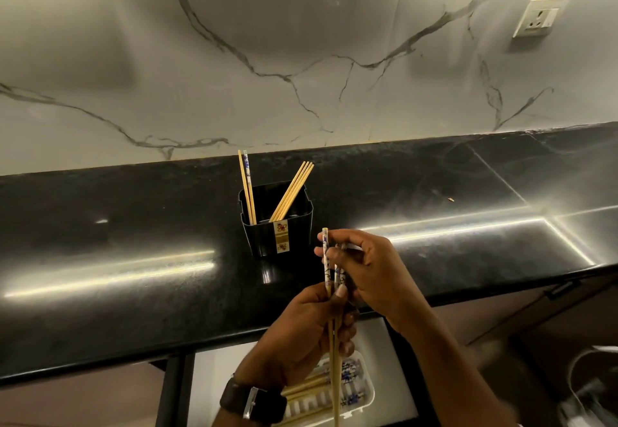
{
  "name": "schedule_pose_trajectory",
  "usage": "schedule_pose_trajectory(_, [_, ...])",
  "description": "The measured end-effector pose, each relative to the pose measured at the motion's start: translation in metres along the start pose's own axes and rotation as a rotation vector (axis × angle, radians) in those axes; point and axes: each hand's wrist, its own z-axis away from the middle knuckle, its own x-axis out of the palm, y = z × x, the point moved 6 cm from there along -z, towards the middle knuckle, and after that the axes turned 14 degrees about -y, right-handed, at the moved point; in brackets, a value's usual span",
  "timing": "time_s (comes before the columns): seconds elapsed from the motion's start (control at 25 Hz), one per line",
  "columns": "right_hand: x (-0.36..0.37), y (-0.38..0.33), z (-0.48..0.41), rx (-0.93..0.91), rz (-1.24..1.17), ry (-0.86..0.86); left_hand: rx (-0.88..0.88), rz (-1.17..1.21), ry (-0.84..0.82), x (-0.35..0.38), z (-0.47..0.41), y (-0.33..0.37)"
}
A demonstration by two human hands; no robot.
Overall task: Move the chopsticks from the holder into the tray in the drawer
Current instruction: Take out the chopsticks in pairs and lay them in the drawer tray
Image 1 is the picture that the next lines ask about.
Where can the black chopstick holder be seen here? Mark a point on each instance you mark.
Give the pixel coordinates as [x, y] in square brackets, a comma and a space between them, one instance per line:
[270, 238]

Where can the black metal frame bar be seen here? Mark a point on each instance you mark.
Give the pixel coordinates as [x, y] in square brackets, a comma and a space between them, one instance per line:
[174, 390]

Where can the plain wooden chopstick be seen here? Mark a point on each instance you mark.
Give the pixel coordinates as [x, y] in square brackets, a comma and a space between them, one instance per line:
[292, 193]
[296, 195]
[244, 185]
[288, 192]

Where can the blue patterned chopstick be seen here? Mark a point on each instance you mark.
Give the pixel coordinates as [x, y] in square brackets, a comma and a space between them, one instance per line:
[326, 257]
[342, 274]
[248, 185]

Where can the person's left thumb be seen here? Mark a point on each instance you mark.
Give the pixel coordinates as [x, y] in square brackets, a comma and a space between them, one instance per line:
[321, 295]

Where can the pile of wooden chopsticks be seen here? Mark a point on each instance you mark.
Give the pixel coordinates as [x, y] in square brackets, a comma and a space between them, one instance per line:
[350, 376]

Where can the white wall socket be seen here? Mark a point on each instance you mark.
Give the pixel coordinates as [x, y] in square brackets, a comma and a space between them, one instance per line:
[540, 16]

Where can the white plastic tray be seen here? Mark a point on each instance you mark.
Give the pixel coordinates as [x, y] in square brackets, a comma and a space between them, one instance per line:
[363, 410]

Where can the black wristwatch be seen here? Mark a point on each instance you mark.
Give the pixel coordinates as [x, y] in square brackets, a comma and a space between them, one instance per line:
[256, 400]

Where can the brown cabinet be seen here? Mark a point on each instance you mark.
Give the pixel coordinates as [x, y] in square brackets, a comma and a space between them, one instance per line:
[526, 325]

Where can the person's left hand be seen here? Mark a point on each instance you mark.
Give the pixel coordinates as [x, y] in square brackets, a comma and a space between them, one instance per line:
[289, 340]

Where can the person's right middle finger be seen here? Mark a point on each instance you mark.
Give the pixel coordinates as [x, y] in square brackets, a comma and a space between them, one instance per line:
[338, 254]

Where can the person's right hand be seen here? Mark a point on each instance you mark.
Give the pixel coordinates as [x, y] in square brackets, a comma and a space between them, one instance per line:
[381, 277]

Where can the person's right forearm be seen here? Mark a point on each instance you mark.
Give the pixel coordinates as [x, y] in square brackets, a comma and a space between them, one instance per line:
[454, 378]

